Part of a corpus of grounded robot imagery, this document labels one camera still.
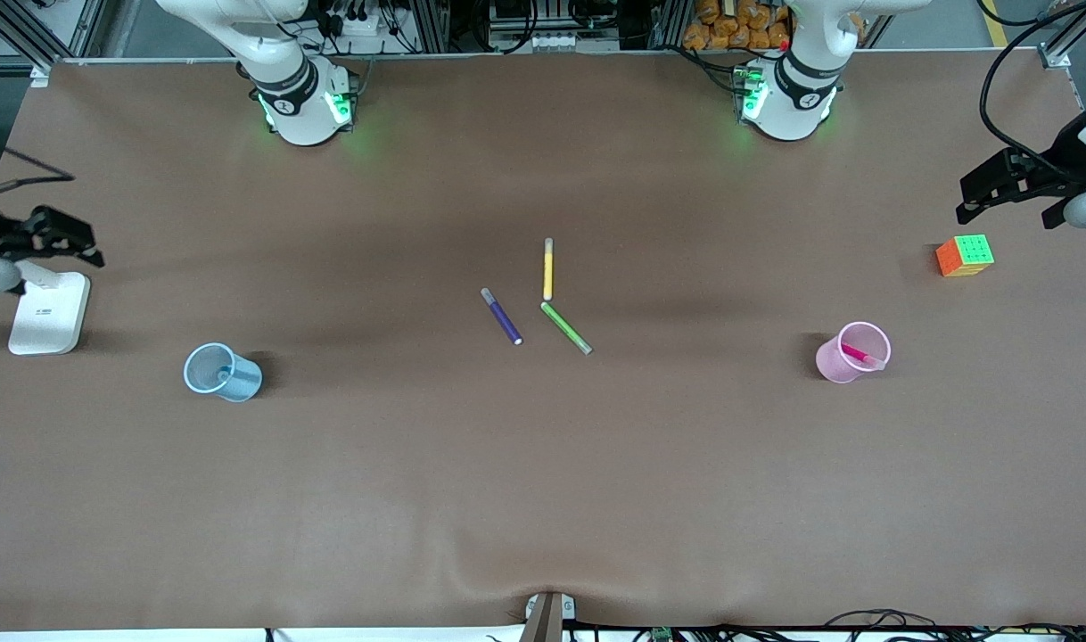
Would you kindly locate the pink marker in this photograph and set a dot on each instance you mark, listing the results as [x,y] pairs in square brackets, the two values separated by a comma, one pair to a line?
[857,354]

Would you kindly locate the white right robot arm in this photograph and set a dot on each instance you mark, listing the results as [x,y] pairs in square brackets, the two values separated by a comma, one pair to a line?
[298,98]

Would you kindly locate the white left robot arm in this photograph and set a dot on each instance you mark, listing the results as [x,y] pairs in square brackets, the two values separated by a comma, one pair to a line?
[802,89]

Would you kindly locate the colourful puzzle cube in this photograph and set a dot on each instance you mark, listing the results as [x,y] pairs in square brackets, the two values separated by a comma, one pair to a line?
[964,257]

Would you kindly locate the light blue mesh cup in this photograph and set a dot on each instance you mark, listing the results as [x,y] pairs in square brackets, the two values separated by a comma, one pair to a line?
[240,383]

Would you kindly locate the pink mesh cup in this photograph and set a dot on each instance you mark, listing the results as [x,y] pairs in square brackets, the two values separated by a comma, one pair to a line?
[833,366]

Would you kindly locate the pile of orange bags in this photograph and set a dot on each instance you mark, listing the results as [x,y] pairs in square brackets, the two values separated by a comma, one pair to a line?
[730,27]

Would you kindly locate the white power strip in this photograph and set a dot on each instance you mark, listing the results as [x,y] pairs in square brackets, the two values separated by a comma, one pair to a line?
[365,24]

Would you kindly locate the purple marker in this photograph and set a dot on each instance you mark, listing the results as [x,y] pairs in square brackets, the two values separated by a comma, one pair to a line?
[502,317]

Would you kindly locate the green marker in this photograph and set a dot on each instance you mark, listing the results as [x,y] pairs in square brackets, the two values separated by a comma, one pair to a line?
[564,326]

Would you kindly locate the yellow marker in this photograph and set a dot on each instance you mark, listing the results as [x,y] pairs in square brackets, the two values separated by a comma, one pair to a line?
[548,272]

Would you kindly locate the white connector block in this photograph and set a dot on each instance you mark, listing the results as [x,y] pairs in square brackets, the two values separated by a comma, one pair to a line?
[552,42]

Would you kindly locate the aluminium frame post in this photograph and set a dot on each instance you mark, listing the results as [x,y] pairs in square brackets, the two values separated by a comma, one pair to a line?
[1065,40]
[26,31]

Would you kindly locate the metal bracket at table edge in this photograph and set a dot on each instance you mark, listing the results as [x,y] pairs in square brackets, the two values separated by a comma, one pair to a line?
[547,615]

